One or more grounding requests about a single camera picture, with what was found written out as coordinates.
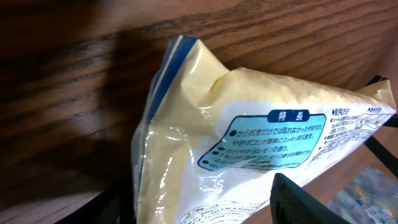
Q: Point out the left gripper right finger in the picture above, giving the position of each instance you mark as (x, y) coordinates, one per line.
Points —
(291, 204)

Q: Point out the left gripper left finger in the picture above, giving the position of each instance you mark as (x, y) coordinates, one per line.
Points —
(113, 206)

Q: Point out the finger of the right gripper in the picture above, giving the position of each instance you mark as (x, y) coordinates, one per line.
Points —
(387, 159)

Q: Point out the red purple Carefree pad pack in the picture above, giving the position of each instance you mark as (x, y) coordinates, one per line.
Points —
(371, 198)

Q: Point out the yellow snack bag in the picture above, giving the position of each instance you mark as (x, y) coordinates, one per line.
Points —
(211, 139)

